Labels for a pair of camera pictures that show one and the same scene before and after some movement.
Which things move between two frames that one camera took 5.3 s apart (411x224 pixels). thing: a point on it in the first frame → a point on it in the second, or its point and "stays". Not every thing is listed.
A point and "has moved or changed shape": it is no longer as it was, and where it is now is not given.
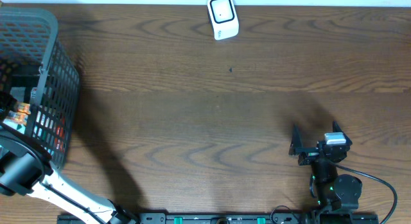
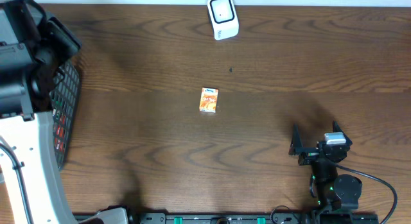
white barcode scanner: (224, 17) stays
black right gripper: (307, 156) stays
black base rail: (228, 218) stays
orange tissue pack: (24, 108) has moved or changed shape
